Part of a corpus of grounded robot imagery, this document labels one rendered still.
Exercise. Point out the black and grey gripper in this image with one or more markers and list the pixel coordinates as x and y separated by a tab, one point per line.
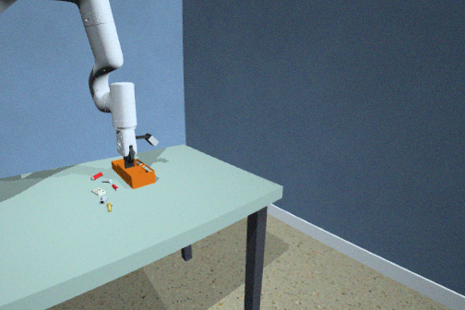
126	144

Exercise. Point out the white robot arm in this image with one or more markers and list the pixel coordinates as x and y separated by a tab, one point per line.
117	98

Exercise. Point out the orange bin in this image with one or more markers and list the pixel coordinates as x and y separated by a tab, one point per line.
143	174

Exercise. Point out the white domino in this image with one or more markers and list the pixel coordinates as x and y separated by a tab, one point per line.
97	191

